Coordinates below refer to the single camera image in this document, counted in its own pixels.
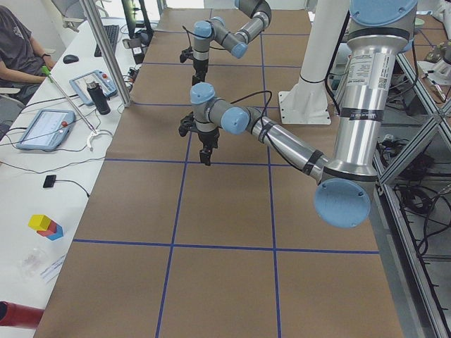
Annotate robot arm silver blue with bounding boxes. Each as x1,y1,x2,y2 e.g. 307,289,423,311
191,0,272,85
178,1,417,228

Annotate clear plastic bag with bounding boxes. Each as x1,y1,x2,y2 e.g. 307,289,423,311
18,247,49,281

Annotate red cylinder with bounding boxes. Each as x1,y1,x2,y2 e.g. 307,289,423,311
1,301,44,329

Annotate far teach pendant tablet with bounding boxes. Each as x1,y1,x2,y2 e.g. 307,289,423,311
69,70,117,106

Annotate small black square device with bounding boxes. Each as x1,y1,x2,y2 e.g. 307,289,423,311
42,175,56,189

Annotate black monitor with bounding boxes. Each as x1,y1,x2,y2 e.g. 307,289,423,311
121,0,154,44

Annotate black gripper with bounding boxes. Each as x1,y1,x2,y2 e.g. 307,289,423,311
197,129,220,166
192,58,209,85

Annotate seated person grey shirt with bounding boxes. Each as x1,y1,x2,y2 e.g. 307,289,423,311
1,6,55,104

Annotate teach pendant tablet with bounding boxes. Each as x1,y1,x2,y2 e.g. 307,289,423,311
16,109,75,151
69,70,117,106

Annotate yellow wooden block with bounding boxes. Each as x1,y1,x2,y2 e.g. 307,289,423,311
28,214,51,231

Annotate black keyboard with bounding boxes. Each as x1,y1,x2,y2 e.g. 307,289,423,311
94,25,120,57

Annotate grabber stick green handle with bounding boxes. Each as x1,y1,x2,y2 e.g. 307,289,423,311
42,65,113,151

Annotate red wooden block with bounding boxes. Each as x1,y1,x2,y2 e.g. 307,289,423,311
37,221,58,237

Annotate near teach pendant tablet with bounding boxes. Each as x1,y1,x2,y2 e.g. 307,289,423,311
16,109,75,151

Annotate blue wooden block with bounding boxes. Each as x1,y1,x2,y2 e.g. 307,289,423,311
46,223,63,241

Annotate black camera cable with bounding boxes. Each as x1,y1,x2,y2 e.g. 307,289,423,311
228,89,273,117
181,24,198,52

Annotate black water bottle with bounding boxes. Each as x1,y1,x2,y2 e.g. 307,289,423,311
87,81,111,115

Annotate black computer mouse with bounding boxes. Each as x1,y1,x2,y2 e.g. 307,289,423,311
63,54,79,64

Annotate aluminium frame post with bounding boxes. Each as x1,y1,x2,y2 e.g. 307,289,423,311
80,0,131,108

